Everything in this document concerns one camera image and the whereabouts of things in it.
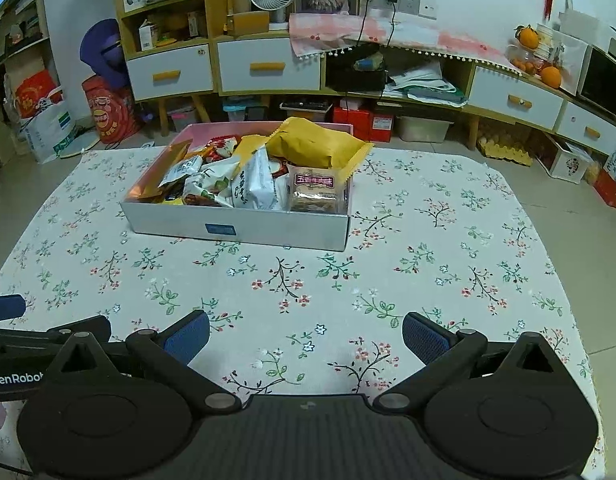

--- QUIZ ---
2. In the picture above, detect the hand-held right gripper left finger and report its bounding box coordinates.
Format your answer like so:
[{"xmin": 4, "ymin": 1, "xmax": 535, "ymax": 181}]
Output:
[{"xmin": 48, "ymin": 310, "xmax": 243, "ymax": 415}]

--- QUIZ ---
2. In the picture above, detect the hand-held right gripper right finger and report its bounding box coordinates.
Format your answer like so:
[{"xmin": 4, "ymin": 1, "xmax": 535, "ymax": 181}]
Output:
[{"xmin": 373, "ymin": 311, "xmax": 569, "ymax": 415}]

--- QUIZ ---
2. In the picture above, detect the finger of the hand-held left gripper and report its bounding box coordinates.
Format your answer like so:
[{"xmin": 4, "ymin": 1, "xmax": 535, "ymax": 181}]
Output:
[
  {"xmin": 42, "ymin": 316, "xmax": 111, "ymax": 346},
  {"xmin": 0, "ymin": 296, "xmax": 26, "ymax": 321}
]

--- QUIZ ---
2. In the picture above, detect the grey box with pink inside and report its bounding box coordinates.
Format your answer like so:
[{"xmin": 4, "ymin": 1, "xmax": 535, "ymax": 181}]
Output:
[{"xmin": 120, "ymin": 121, "xmax": 356, "ymax": 252}]

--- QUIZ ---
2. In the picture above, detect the white pecan snack packet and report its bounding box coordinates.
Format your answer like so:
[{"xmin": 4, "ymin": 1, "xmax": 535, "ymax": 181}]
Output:
[
  {"xmin": 182, "ymin": 157, "xmax": 243, "ymax": 208},
  {"xmin": 158, "ymin": 155, "xmax": 205, "ymax": 192}
]

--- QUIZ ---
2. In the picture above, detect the white packet with black print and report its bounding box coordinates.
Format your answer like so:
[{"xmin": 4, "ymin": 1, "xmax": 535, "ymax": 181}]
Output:
[{"xmin": 230, "ymin": 147, "xmax": 285, "ymax": 211}]

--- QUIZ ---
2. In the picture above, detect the brown cracker packet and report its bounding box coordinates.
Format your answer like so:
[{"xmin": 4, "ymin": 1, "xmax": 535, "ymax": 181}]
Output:
[{"xmin": 287, "ymin": 164, "xmax": 349, "ymax": 214}]

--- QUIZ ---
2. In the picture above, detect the red snack packet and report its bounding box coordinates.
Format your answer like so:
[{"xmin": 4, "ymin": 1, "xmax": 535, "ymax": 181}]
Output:
[{"xmin": 208, "ymin": 135, "xmax": 245, "ymax": 162}]

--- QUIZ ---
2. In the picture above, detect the large yellow snack packet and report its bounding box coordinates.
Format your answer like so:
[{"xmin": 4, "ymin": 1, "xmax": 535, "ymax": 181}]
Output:
[{"xmin": 265, "ymin": 116, "xmax": 375, "ymax": 182}]

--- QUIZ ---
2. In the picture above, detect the floral tablecloth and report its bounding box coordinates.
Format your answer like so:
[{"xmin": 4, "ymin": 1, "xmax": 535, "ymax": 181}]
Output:
[{"xmin": 0, "ymin": 145, "xmax": 604, "ymax": 480}]

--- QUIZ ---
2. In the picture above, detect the white sack with red print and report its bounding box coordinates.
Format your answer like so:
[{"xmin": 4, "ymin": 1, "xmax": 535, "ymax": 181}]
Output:
[{"xmin": 5, "ymin": 70, "xmax": 78, "ymax": 163}]

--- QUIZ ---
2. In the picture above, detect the yellow egg carton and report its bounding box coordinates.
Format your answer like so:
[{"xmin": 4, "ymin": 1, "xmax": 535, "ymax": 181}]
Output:
[{"xmin": 477, "ymin": 135, "xmax": 534, "ymax": 167}]

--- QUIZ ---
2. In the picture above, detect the clear plastic bin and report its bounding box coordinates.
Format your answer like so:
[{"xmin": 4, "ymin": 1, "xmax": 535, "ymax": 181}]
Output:
[{"xmin": 397, "ymin": 115, "xmax": 451, "ymax": 143}]

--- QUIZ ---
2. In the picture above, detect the red printed bag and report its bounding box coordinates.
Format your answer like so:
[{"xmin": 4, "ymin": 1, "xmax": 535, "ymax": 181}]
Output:
[{"xmin": 82, "ymin": 76, "xmax": 141, "ymax": 143}]

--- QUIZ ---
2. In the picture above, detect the red box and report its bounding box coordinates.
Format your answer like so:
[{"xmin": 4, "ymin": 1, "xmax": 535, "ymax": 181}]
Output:
[{"xmin": 333, "ymin": 105, "xmax": 393, "ymax": 142}]

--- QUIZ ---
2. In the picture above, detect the white printed box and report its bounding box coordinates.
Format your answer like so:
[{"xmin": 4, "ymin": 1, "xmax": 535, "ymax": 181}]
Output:
[{"xmin": 543, "ymin": 135, "xmax": 594, "ymax": 183}]

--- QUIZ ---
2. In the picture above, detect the teal box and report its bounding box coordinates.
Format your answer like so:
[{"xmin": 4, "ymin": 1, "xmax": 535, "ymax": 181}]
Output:
[{"xmin": 223, "ymin": 96, "xmax": 269, "ymax": 122}]

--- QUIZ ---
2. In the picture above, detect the red carton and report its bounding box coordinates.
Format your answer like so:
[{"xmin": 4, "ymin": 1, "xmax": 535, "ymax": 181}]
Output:
[{"xmin": 593, "ymin": 167, "xmax": 616, "ymax": 208}]

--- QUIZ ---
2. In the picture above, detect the pile of folded cloths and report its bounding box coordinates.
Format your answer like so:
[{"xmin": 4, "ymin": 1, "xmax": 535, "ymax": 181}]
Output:
[{"xmin": 383, "ymin": 60, "xmax": 469, "ymax": 107}]

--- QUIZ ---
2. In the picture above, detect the black keyboard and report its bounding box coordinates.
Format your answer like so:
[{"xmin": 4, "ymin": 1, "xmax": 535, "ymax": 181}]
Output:
[{"xmin": 279, "ymin": 101, "xmax": 333, "ymax": 113}]

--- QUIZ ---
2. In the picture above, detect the long wooden cabinet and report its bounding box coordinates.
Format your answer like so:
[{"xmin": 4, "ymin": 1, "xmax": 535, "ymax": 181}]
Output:
[{"xmin": 213, "ymin": 22, "xmax": 616, "ymax": 161}]

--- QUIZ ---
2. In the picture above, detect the wooden bookshelf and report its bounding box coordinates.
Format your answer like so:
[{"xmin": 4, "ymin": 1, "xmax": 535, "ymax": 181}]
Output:
[{"xmin": 0, "ymin": 0, "xmax": 51, "ymax": 111}]

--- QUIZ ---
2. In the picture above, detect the purple hat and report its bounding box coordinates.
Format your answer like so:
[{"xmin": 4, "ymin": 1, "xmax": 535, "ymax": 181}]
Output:
[{"xmin": 80, "ymin": 19, "xmax": 131, "ymax": 88}]

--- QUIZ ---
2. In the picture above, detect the glass bowl of small oranges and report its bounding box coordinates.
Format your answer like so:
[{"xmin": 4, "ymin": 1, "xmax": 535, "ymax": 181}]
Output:
[{"xmin": 505, "ymin": 45, "xmax": 544, "ymax": 75}]

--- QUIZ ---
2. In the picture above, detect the small white carton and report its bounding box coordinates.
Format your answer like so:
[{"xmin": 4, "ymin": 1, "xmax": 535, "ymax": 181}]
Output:
[{"xmin": 138, "ymin": 21, "xmax": 159, "ymax": 51}]

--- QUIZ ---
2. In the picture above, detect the black microwave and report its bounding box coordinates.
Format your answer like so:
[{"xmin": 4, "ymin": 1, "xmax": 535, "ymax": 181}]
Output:
[{"xmin": 578, "ymin": 45, "xmax": 616, "ymax": 118}]

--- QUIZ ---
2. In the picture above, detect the cardboard box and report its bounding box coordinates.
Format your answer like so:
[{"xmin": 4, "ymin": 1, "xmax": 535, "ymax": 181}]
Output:
[{"xmin": 230, "ymin": 11, "xmax": 271, "ymax": 37}]

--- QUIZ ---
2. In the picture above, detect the stack of books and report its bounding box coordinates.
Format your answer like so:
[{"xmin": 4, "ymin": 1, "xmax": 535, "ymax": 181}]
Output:
[{"xmin": 533, "ymin": 22, "xmax": 564, "ymax": 63}]

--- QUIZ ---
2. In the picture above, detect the pink cloth runner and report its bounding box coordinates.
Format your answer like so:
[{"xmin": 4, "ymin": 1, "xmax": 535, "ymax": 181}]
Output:
[{"xmin": 288, "ymin": 12, "xmax": 514, "ymax": 68}]

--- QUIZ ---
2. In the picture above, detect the tall wooden shelf unit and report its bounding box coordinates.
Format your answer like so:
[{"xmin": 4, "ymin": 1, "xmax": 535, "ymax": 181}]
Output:
[{"xmin": 112, "ymin": 0, "xmax": 219, "ymax": 136}]

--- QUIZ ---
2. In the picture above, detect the white drawer with yellow handle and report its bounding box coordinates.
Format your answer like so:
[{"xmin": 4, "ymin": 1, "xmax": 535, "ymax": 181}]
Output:
[
  {"xmin": 558, "ymin": 101, "xmax": 616, "ymax": 155},
  {"xmin": 126, "ymin": 45, "xmax": 215, "ymax": 102},
  {"xmin": 468, "ymin": 66, "xmax": 565, "ymax": 125},
  {"xmin": 217, "ymin": 37, "xmax": 321, "ymax": 93}
]

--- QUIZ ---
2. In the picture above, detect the white wall socket panel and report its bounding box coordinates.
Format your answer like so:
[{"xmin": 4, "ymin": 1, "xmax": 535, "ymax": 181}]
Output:
[{"xmin": 363, "ymin": 0, "xmax": 439, "ymax": 18}]

